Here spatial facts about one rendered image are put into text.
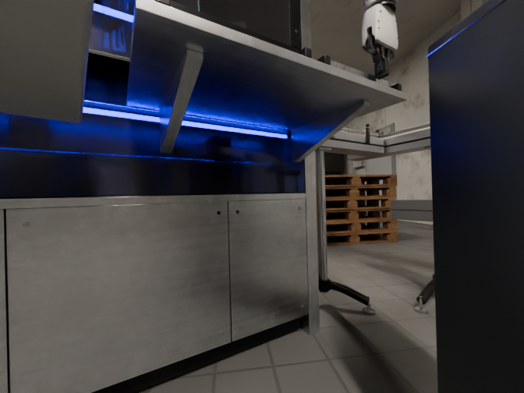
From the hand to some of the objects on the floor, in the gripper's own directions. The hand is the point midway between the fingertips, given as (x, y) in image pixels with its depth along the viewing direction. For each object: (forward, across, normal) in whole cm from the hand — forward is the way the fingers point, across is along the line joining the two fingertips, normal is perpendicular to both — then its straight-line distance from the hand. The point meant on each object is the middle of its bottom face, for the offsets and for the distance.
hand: (381, 69), depth 65 cm
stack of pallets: (+92, +194, +185) cm, 283 cm away
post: (+92, +10, +43) cm, 102 cm away
